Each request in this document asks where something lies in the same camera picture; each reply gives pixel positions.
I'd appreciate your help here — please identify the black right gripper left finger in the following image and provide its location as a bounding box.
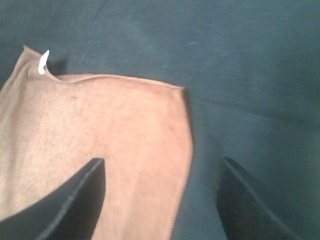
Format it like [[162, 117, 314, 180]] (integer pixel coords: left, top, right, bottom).
[[0, 158, 106, 240]]

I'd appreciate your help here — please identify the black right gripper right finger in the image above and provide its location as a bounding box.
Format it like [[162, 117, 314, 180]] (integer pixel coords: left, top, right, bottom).
[[215, 157, 302, 240]]

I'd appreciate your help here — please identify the brown microfibre towel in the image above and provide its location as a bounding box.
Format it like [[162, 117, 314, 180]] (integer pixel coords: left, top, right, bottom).
[[0, 47, 193, 240]]

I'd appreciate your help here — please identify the black table mat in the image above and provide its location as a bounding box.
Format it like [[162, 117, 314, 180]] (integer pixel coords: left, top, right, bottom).
[[0, 0, 320, 240]]

